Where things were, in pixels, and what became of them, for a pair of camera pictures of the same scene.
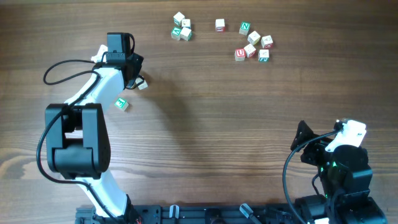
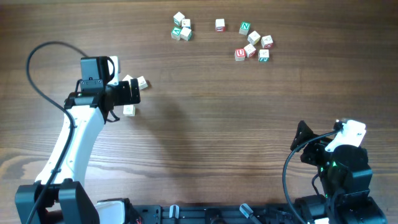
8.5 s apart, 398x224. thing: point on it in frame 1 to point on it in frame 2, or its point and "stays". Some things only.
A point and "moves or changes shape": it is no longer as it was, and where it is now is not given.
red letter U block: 240,54 stays
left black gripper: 134,66 to 131,92
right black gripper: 312,152 stays
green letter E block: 121,104 moves or changes shape
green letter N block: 244,28 stays
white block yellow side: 254,38 stays
